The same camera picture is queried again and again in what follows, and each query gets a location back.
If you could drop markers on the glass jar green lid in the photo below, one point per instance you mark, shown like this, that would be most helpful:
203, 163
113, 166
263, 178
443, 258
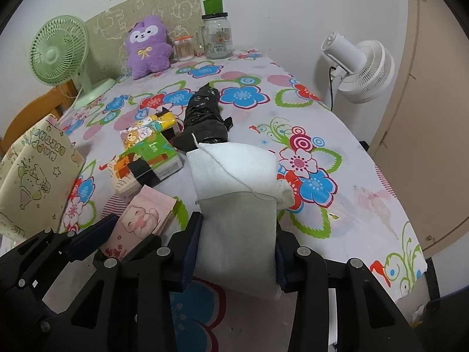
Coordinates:
216, 30

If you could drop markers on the wooden bed headboard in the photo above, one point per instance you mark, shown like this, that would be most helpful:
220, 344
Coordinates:
56, 102

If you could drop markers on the green desk fan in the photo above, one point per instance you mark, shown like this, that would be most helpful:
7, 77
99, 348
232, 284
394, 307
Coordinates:
58, 54

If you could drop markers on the cream cartoon fabric storage box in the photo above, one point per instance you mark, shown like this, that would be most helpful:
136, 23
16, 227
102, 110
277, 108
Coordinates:
38, 173

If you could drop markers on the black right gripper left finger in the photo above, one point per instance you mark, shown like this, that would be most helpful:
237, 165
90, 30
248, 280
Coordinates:
124, 306

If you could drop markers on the beige door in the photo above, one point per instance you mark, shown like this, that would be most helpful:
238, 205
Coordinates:
422, 144

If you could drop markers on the beige cartoon cardboard panel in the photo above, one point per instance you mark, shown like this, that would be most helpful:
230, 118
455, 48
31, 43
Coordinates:
109, 30

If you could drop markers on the white cloth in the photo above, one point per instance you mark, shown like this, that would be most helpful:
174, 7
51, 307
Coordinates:
239, 196

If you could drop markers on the white circulator fan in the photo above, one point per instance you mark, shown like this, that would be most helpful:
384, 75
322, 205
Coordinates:
360, 72

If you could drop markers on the toothpick jar orange lid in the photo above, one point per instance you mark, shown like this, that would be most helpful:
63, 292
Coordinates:
183, 48

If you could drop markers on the green orange tissue pack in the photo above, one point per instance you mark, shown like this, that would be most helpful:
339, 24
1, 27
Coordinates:
147, 163

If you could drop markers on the black plastic bag bundle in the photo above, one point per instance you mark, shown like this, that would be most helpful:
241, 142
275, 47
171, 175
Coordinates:
203, 122

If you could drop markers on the purple plush bunny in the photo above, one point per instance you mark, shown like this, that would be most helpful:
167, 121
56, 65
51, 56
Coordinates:
147, 46

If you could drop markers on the floral tablecloth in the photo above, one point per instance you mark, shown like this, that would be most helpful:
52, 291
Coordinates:
343, 206

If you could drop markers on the pink pig tissue pack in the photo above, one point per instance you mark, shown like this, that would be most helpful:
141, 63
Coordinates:
147, 214

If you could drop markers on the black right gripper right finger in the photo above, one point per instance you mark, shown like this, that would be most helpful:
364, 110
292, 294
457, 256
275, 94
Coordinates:
367, 317

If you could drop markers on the yellow cartoon tissue pack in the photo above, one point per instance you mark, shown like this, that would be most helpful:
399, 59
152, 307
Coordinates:
164, 123

